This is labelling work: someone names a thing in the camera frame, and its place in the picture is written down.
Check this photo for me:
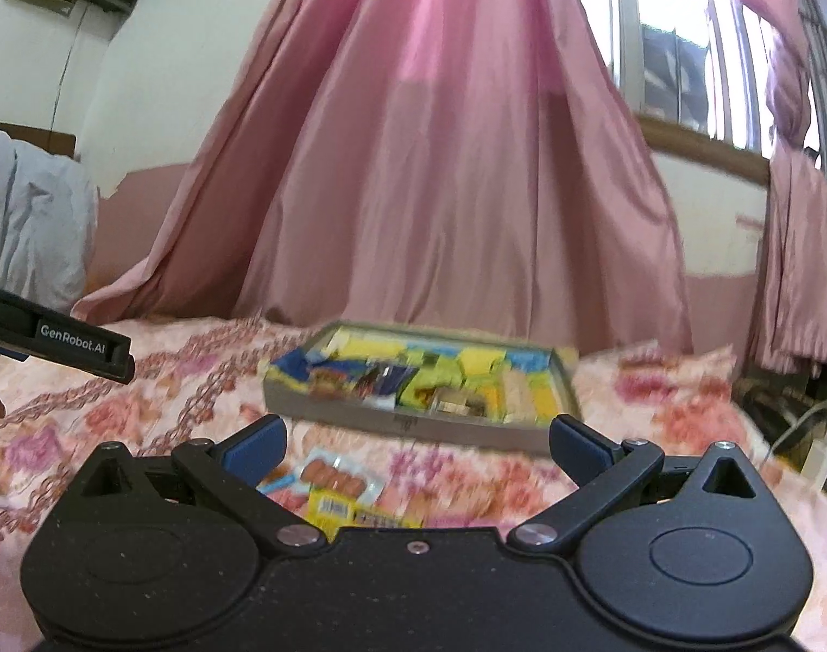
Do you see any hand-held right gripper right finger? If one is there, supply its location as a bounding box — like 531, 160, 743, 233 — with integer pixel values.
507, 414, 773, 553

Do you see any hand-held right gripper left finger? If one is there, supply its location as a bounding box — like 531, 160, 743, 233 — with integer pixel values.
59, 416, 326, 554

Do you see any orange sausage snack packet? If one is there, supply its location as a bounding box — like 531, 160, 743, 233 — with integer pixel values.
296, 449, 387, 498

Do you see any small yellow snack packet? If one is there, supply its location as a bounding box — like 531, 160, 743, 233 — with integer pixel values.
306, 489, 358, 526

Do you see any grey shallow tray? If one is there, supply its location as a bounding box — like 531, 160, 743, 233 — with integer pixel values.
262, 321, 584, 457

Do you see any pile of colourful snack packets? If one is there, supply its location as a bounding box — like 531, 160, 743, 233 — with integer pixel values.
270, 329, 573, 425

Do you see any pink and blue snack packet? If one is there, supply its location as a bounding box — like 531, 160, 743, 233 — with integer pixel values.
259, 471, 307, 501

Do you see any floral pink blanket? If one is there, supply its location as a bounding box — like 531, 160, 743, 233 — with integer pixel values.
0, 316, 827, 652

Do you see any white pillow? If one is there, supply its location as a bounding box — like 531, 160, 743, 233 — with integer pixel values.
0, 126, 100, 315

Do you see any wooden headboard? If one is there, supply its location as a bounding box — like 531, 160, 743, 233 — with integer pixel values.
0, 120, 83, 165

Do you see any tied pink curtain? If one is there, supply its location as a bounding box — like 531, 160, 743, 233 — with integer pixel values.
691, 0, 827, 376

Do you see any wide pink curtain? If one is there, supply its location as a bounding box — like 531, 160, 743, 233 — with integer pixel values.
70, 0, 694, 355

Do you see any white charger cable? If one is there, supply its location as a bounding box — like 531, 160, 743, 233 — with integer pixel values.
759, 400, 827, 464

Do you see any barred window with wooden frame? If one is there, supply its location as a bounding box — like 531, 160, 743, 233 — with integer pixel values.
569, 0, 827, 192

